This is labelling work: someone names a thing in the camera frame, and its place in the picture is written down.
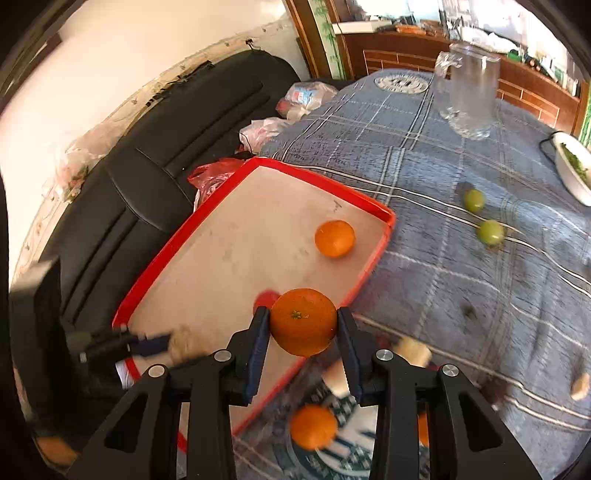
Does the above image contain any black leather sofa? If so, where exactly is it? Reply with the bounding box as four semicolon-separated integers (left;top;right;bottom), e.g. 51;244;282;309
9;50;301;416

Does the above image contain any red rimmed tray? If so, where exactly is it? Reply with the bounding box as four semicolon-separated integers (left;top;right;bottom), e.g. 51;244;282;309
112;157;397;455

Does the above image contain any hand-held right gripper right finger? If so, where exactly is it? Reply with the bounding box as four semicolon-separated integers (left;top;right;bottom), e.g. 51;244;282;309
337;306;543;480

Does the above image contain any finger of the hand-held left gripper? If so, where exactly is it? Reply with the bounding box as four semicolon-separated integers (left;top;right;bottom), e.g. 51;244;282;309
78;325;172;365

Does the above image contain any red tomato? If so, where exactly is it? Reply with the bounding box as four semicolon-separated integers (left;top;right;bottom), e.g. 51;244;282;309
253;290;280;317

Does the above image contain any white bowl with greens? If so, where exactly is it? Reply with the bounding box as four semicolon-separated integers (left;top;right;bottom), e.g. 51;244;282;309
551;131;591;207

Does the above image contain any clear plastic bag with packets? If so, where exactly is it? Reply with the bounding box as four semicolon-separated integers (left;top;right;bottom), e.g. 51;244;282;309
276;80;340;121

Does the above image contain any white plastic bag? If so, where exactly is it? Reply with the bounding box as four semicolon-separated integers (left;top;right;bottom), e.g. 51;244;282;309
239;117;291;153

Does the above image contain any plaid blue blanket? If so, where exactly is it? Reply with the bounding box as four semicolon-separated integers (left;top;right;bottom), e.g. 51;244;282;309
231;69;591;480

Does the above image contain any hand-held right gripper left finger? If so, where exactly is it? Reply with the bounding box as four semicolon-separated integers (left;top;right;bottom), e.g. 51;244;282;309
67;305;271;480

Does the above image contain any white flat box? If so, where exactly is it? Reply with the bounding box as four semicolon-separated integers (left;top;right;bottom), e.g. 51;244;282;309
332;21;379;34

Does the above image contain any black cable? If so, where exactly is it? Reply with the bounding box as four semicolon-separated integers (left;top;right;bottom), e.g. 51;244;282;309
538;131;561;162

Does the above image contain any clear glass pitcher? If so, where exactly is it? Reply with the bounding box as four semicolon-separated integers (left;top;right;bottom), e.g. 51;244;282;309
434;41;502;140

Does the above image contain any red plastic bag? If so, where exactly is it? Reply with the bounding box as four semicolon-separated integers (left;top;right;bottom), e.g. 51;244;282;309
187;158;245;201

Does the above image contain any brown wooden cabinet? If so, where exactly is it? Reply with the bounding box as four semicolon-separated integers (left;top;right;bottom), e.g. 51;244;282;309
286;0;591;134

